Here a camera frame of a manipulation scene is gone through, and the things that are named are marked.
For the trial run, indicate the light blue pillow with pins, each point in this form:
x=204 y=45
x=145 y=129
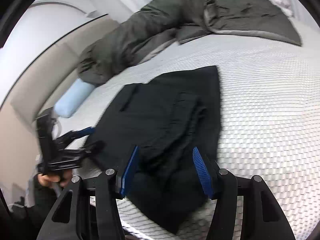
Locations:
x=72 y=97

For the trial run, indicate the beige padded headboard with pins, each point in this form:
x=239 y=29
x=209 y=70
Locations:
x=50 y=60

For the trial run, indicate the white crumpled sheet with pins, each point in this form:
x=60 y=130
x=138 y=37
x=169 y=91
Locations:
x=280 y=2

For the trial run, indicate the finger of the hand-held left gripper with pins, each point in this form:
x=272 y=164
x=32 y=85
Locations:
x=92 y=147
x=82 y=132

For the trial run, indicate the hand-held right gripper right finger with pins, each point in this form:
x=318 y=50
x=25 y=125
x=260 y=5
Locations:
x=203 y=171

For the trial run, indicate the white bed mattress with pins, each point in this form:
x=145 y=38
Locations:
x=262 y=92

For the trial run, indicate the grey duvet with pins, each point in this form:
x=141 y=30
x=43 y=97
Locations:
x=150 y=30

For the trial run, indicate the person's left hand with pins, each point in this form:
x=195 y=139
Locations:
x=45 y=180

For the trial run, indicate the black pants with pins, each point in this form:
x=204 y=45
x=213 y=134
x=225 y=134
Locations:
x=155 y=120

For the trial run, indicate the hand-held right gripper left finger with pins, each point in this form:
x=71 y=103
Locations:
x=128 y=171

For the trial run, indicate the person's dark clothing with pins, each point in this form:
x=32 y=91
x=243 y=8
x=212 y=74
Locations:
x=35 y=207

